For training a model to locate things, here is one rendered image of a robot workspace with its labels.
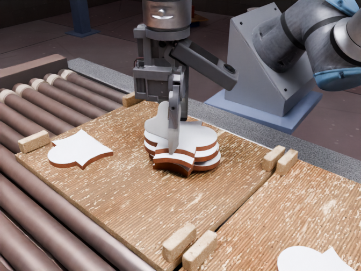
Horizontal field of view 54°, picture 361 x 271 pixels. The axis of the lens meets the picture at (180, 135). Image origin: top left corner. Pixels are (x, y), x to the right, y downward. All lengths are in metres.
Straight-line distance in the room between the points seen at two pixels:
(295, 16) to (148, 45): 0.47
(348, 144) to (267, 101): 1.74
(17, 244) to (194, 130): 0.35
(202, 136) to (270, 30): 0.44
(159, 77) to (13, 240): 0.33
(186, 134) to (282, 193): 0.20
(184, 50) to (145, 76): 0.08
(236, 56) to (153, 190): 0.52
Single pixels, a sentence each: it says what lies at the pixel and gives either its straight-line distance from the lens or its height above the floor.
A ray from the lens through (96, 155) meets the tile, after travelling 0.70.
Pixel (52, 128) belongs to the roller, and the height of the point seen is 0.91.
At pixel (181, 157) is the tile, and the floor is 0.98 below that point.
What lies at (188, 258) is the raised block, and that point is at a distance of 0.48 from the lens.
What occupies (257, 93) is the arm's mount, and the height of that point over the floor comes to 0.92.
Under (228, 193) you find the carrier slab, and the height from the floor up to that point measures 0.94.
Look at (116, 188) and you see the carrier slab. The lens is 0.63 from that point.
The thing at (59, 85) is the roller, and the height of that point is 0.91.
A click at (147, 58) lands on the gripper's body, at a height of 1.14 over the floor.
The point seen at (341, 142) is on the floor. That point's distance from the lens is 2.70.
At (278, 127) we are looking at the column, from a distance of 0.97.
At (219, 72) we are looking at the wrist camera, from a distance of 0.57.
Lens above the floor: 1.34
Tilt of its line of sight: 32 degrees down
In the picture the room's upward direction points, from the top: straight up
